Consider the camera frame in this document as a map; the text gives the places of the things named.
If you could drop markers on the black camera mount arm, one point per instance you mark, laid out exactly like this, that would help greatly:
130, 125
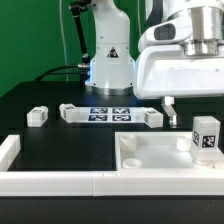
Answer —
76, 8

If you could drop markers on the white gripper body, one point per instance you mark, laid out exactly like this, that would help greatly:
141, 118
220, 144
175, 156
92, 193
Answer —
171, 64

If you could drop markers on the white square table top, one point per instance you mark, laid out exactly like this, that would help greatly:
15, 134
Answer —
161, 150

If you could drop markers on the white U-shaped obstacle fence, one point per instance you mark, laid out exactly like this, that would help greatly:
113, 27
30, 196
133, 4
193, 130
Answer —
194, 181

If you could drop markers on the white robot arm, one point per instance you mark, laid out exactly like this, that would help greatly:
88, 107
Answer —
112, 69

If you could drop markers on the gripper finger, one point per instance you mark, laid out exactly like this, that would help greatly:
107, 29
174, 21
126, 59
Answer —
167, 104

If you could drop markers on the AprilTag marker sheet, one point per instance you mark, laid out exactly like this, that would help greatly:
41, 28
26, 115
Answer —
111, 115

